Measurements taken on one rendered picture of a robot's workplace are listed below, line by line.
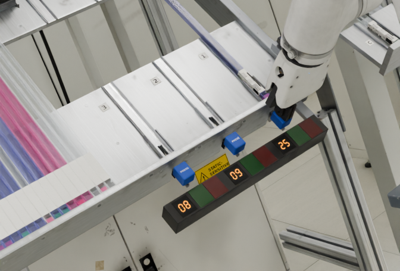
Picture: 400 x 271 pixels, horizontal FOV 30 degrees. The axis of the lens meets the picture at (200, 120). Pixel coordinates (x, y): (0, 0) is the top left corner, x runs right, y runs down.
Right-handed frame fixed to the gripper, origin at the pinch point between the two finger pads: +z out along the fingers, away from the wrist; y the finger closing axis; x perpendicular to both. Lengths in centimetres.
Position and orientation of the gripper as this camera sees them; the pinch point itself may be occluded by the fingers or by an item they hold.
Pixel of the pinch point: (285, 107)
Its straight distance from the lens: 131.4
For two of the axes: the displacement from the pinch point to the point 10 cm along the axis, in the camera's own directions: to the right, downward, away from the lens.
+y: 7.8, -4.4, 4.5
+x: -6.1, -6.7, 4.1
